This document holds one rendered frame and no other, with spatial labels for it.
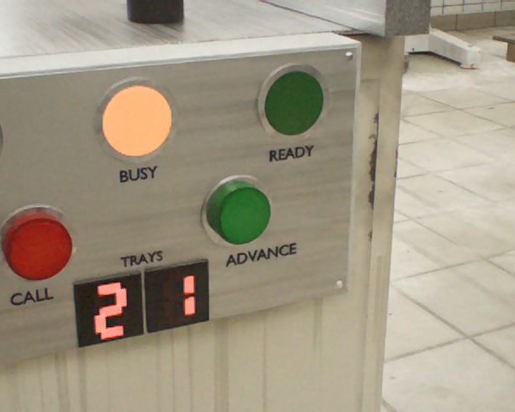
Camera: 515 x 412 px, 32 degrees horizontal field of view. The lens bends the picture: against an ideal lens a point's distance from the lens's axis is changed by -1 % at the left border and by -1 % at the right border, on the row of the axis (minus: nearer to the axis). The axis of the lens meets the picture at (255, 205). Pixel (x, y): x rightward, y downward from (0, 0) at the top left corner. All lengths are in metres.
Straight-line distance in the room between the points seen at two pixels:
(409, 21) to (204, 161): 0.13
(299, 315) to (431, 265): 1.74
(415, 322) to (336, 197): 1.52
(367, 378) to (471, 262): 1.73
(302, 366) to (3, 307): 0.20
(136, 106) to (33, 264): 0.08
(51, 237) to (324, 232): 0.15
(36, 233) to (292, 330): 0.19
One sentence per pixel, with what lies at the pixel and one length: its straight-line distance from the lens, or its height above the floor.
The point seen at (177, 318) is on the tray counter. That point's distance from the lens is 0.45.
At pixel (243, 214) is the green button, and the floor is 0.76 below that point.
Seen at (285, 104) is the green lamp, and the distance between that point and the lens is 0.44.
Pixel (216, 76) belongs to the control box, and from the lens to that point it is 0.42.
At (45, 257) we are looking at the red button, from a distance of 0.41.
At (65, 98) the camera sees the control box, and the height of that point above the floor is 0.83.
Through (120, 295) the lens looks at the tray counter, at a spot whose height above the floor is 0.73.
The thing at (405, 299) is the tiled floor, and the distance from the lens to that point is 2.08.
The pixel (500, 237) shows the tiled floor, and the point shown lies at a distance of 2.47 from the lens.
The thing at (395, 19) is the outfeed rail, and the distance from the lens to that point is 0.47.
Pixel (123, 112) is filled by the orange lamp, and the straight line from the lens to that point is 0.41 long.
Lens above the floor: 0.92
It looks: 21 degrees down
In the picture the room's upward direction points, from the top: straight up
